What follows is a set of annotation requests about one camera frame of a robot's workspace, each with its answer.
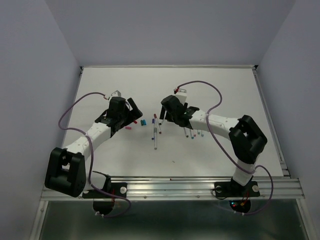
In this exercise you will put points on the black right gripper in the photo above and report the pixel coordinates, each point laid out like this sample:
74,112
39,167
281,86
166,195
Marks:
162,113

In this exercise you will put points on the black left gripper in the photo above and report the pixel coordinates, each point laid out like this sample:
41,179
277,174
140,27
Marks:
133,114

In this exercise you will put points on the black marker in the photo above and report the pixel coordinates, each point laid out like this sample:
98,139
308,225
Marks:
161,120

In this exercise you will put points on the dark teal marker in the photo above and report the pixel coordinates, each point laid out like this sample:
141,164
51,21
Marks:
185,132

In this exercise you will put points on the navy blue marker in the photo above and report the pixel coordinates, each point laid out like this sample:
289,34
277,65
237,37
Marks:
153,125

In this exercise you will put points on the grey marker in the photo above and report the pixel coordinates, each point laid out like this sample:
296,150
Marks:
155,135

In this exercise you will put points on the dark red marker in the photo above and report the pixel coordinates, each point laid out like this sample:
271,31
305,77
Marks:
157,123

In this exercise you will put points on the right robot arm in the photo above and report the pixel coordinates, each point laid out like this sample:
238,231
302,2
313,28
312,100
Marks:
246,138

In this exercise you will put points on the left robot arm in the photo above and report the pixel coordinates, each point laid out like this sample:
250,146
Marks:
66,171

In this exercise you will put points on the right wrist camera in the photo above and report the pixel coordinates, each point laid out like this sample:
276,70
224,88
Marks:
181,94

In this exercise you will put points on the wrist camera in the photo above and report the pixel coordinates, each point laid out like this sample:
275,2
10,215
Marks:
116,93
181,94

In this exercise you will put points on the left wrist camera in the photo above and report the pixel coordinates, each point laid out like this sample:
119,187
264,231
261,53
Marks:
116,93

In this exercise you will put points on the aluminium front rail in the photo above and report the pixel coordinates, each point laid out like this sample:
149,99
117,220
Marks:
183,189

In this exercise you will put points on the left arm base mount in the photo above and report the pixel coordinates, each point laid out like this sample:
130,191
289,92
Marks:
107,197

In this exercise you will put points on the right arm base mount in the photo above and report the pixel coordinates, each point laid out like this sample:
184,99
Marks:
237,195

